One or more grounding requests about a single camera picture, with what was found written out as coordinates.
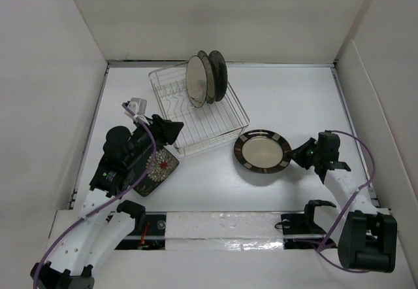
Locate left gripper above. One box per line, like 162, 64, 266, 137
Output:
125, 114, 182, 167

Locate black square floral plate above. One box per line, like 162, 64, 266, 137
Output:
134, 147, 180, 197

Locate dark patterned rim plate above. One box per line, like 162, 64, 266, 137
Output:
233, 129, 292, 174

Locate cream plate with tree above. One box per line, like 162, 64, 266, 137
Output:
185, 56, 207, 108

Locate brown rimmed cream plate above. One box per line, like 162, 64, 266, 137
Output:
197, 50, 216, 104

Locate grey reindeer plate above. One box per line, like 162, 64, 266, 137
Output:
209, 50, 228, 101

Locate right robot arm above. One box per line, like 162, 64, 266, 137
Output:
276, 130, 397, 273

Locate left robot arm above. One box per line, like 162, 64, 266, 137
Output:
31, 114, 184, 288

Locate wire dish rack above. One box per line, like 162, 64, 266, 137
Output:
148, 62, 249, 156

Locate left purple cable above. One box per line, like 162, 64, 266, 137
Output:
32, 102, 156, 289

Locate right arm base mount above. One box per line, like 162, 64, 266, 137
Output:
274, 199, 336, 250

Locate silver taped front rail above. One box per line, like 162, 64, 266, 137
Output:
125, 211, 346, 252

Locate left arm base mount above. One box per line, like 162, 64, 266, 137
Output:
116, 201, 167, 250

